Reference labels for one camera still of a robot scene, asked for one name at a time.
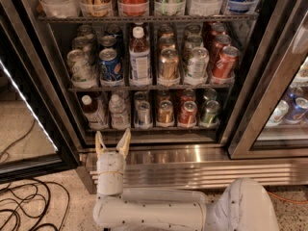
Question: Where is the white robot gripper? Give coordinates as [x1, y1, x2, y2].
[95, 128, 131, 195]

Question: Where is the clear plastic water bottle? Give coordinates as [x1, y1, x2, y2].
[109, 94, 130, 130]

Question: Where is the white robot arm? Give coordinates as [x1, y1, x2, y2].
[93, 130, 279, 231]

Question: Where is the brown tea bottle bottom shelf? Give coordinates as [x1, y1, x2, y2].
[82, 95, 108, 130]

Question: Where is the silver blue can bottom shelf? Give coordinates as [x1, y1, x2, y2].
[135, 101, 152, 129]

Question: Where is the stainless fridge bottom grille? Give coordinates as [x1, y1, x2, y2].
[123, 144, 308, 190]

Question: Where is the gold can bottom shelf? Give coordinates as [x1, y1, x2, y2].
[157, 100, 174, 127]

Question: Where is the open glass fridge door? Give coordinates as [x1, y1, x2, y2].
[0, 0, 79, 183]

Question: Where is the blue pepsi can middle shelf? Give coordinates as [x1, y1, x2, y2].
[99, 48, 124, 87]

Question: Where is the red can bottom shelf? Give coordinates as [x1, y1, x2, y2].
[178, 101, 197, 128]

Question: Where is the white green can middle shelf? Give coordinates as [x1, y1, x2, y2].
[66, 49, 97, 89]

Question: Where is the tall tea bottle middle shelf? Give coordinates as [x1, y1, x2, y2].
[129, 26, 152, 86]

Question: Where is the gold can middle shelf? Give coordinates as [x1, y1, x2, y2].
[158, 47, 180, 87]

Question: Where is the green can bottom shelf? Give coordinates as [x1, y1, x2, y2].
[199, 100, 220, 127]

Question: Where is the silver white can middle shelf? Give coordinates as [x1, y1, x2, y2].
[184, 47, 209, 86]

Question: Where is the red can middle shelf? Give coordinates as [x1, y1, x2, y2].
[211, 46, 240, 84]

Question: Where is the gold brown can top shelf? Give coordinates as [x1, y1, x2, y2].
[80, 0, 113, 17]

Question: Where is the clear bottle top shelf left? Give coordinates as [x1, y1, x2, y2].
[40, 0, 80, 18]

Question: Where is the green can top shelf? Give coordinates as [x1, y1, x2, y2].
[154, 0, 186, 16]

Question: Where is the closed right fridge door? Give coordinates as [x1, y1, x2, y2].
[221, 0, 308, 159]

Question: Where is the clear plastic storage bin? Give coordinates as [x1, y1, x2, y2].
[122, 188, 208, 203]

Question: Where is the black cable on floor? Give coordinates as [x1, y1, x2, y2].
[0, 118, 71, 231]

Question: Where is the orange cable on floor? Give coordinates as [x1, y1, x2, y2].
[268, 191, 308, 205]

